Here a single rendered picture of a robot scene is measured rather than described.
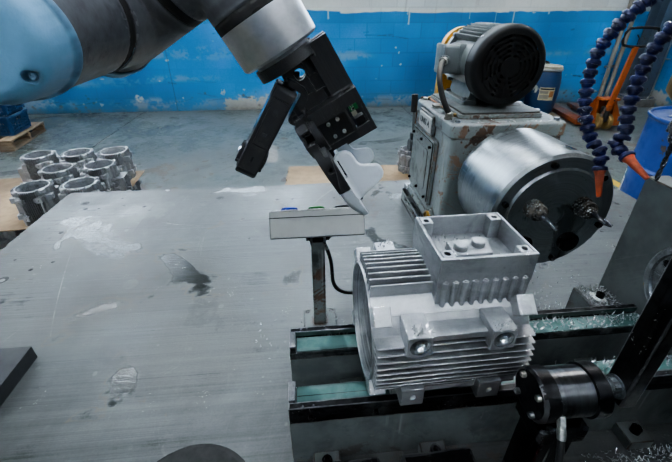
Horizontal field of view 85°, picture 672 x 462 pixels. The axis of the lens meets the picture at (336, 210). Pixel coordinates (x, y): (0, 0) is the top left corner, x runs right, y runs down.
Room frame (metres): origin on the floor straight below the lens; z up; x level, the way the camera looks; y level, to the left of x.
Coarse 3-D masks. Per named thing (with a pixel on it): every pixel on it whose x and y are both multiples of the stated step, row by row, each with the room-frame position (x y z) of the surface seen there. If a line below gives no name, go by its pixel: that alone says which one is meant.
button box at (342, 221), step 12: (276, 216) 0.56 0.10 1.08; (288, 216) 0.56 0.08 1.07; (300, 216) 0.56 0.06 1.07; (312, 216) 0.56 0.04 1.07; (324, 216) 0.56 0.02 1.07; (336, 216) 0.57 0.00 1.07; (348, 216) 0.57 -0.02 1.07; (360, 216) 0.57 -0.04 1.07; (276, 228) 0.55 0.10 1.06; (288, 228) 0.55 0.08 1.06; (300, 228) 0.55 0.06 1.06; (312, 228) 0.55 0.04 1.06; (324, 228) 0.55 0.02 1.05; (336, 228) 0.55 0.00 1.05; (348, 228) 0.56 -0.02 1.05; (360, 228) 0.56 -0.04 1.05
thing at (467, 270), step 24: (432, 216) 0.44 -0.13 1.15; (456, 216) 0.44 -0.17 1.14; (480, 216) 0.44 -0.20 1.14; (432, 240) 0.38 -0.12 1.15; (480, 240) 0.39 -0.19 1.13; (504, 240) 0.42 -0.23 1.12; (432, 264) 0.36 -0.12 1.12; (456, 264) 0.34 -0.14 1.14; (480, 264) 0.34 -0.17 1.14; (504, 264) 0.35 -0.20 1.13; (528, 264) 0.35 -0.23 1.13; (432, 288) 0.35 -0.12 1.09; (456, 288) 0.34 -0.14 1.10; (480, 288) 0.35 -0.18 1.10; (504, 288) 0.34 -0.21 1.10
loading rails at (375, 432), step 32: (544, 320) 0.47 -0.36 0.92; (576, 320) 0.47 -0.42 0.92; (608, 320) 0.47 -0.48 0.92; (320, 352) 0.40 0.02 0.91; (352, 352) 0.41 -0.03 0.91; (544, 352) 0.44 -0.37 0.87; (576, 352) 0.45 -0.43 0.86; (608, 352) 0.45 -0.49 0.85; (320, 384) 0.40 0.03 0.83; (352, 384) 0.34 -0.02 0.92; (512, 384) 0.34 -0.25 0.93; (320, 416) 0.30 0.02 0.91; (352, 416) 0.31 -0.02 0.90; (384, 416) 0.31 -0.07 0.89; (416, 416) 0.32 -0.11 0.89; (448, 416) 0.32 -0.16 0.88; (480, 416) 0.33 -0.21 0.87; (512, 416) 0.33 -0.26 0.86; (640, 416) 0.35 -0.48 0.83; (320, 448) 0.30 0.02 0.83; (352, 448) 0.31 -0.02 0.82; (384, 448) 0.31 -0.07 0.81; (416, 448) 0.32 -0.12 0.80; (640, 448) 0.32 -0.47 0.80
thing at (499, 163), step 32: (480, 160) 0.74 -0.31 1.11; (512, 160) 0.67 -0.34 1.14; (544, 160) 0.63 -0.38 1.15; (576, 160) 0.63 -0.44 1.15; (480, 192) 0.68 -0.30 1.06; (512, 192) 0.62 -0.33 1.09; (544, 192) 0.62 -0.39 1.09; (576, 192) 0.63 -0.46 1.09; (608, 192) 0.64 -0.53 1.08; (512, 224) 0.62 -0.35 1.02; (544, 224) 0.62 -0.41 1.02; (576, 224) 0.63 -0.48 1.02; (544, 256) 0.63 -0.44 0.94
